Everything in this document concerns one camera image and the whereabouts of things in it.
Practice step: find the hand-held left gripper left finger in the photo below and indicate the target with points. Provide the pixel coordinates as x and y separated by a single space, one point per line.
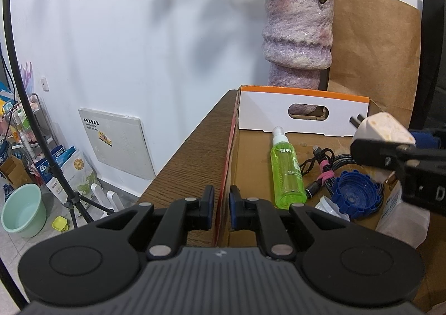
209 205

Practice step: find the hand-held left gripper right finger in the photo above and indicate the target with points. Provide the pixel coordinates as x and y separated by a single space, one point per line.
234 208

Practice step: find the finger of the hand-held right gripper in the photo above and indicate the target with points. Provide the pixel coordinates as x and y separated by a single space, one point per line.
430 139
379 154

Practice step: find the white charger plug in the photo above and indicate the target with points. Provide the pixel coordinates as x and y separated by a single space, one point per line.
383 128

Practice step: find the clear plastic bottle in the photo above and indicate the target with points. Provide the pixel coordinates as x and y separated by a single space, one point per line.
400 221

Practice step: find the blue ridged cap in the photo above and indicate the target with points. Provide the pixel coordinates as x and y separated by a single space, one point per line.
352 196

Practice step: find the green spray bottle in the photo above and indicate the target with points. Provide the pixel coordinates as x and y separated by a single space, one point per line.
287 175

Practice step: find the orange cardboard box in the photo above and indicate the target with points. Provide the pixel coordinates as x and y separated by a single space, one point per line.
261 112

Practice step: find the black paper bag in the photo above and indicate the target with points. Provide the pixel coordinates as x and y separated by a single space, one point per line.
433 57

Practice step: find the brown paper bag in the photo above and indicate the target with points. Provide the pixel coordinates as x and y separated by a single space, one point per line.
376 57

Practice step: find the white standing device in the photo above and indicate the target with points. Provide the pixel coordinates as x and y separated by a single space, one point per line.
111 200

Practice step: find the white pet food bag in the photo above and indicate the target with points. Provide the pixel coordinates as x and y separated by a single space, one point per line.
82 172

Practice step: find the purple textured vase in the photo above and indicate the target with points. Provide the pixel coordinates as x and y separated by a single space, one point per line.
296 36

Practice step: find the blue white bag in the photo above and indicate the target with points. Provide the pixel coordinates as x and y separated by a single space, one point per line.
43 166

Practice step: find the green plastic bucket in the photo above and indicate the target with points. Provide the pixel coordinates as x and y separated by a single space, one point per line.
22 217

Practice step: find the brown cardboard carton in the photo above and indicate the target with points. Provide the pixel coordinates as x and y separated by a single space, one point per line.
14 172

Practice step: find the metal storage rack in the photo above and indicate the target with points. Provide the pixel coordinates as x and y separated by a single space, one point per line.
24 123

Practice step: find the pink translucent plastic item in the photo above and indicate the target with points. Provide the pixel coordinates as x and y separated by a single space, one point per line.
26 76

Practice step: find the black light stand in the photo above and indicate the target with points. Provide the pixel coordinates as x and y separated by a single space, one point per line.
15 74

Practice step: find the white wall panel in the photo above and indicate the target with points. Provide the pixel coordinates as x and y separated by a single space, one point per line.
118 144

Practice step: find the white wall socket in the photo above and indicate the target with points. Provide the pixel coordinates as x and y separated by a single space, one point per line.
44 83

